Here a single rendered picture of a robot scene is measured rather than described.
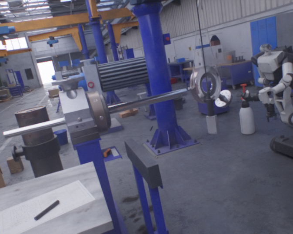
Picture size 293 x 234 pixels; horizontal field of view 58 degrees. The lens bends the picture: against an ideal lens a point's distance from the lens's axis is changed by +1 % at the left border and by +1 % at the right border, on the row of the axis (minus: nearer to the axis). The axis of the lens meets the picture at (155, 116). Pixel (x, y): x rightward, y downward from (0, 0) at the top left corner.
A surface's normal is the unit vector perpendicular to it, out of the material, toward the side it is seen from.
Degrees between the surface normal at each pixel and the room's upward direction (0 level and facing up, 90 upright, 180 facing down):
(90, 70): 90
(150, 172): 90
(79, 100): 45
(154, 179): 90
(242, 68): 90
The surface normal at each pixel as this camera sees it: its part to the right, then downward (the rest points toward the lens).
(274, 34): -0.94, 0.24
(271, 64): -0.45, 0.43
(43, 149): 0.54, 0.11
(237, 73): 0.30, 0.18
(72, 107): 0.11, -0.55
